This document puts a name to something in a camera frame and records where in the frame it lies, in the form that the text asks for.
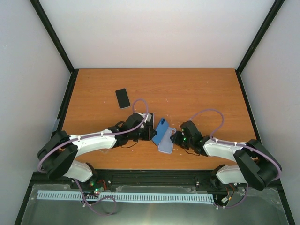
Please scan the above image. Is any light blue slotted cable duct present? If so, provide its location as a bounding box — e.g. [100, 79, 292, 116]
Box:
[36, 190, 214, 204]

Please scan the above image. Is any small green led circuit board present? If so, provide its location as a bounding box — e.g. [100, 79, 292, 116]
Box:
[92, 180, 106, 195]

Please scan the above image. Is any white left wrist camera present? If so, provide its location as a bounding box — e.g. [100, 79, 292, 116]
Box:
[141, 112, 154, 123]

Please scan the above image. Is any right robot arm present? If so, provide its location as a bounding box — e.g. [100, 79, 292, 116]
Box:
[170, 120, 282, 191]

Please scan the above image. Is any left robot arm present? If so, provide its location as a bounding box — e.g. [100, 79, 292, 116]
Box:
[37, 112, 157, 189]

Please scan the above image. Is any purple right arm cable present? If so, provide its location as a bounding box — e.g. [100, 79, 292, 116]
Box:
[187, 108, 282, 209]

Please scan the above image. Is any blue phone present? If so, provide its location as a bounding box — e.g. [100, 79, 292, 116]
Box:
[152, 118, 169, 146]

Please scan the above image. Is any black phone face up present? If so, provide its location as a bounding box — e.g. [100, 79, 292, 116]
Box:
[115, 88, 131, 109]

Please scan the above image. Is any black aluminium frame rail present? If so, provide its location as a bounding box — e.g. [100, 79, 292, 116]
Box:
[30, 168, 279, 195]

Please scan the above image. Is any lavender phone case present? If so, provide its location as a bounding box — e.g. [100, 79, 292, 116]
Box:
[158, 127, 176, 154]

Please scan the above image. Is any clear magsafe phone case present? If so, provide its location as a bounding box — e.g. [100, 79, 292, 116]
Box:
[99, 149, 111, 154]

